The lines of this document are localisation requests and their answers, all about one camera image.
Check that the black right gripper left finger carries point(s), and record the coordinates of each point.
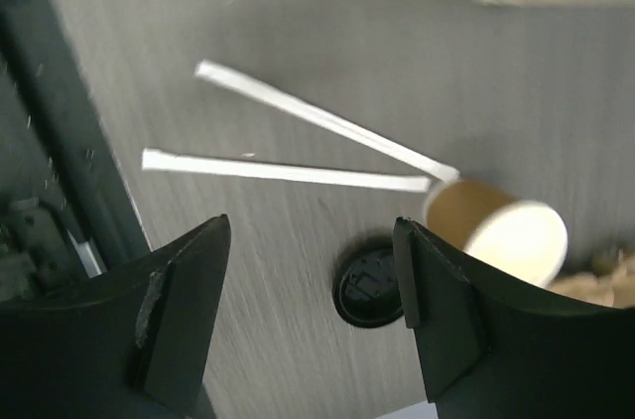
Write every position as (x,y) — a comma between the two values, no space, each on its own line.
(130,343)

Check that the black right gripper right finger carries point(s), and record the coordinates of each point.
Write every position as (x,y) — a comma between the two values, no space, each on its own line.
(493,346)

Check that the brown cardboard cup carrier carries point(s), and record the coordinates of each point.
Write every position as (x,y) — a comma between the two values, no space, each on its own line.
(608,281)

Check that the white straw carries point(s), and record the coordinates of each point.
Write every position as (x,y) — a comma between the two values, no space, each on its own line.
(271,96)
(157,160)

